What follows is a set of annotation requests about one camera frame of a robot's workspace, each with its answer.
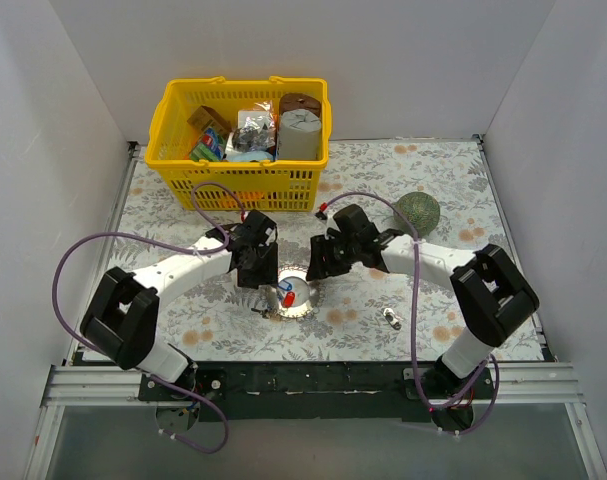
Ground blue key tag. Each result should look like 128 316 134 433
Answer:
278 280 293 292

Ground red key tag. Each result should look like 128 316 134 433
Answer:
281 291 296 308

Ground metal ring disc with keyrings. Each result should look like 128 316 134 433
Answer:
253 265 323 320

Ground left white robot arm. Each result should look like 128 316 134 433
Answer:
80 210 278 400

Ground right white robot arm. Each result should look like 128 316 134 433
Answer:
306 204 540 400

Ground yellow plastic basket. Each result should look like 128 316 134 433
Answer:
145 76 332 212

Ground green woven ball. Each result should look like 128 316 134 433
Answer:
395 191 441 237

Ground silver foil bag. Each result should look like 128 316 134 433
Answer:
225 101 277 161

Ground green snack packet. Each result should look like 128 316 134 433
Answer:
188 127 225 162

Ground brown cardboard box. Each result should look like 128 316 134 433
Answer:
187 105 231 136

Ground brown cylinder roll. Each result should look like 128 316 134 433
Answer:
279 93 322 117

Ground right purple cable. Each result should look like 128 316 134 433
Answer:
318 191 500 437

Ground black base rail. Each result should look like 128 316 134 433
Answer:
137 357 499 424

